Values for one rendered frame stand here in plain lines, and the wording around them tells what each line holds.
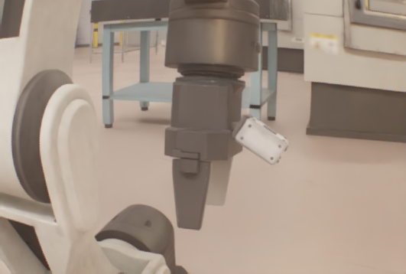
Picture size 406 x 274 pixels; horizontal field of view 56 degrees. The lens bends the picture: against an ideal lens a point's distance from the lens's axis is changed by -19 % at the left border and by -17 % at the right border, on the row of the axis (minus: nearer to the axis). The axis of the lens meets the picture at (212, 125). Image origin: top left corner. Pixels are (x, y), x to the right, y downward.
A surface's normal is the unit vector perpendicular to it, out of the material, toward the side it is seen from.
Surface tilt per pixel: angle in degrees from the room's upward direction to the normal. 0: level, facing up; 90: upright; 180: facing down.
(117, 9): 90
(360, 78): 90
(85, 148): 90
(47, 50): 90
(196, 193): 78
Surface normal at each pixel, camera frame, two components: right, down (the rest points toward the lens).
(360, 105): -0.29, 0.22
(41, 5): 0.98, 0.06
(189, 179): -0.21, 0.03
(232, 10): 0.38, 0.06
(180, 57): -0.58, 0.00
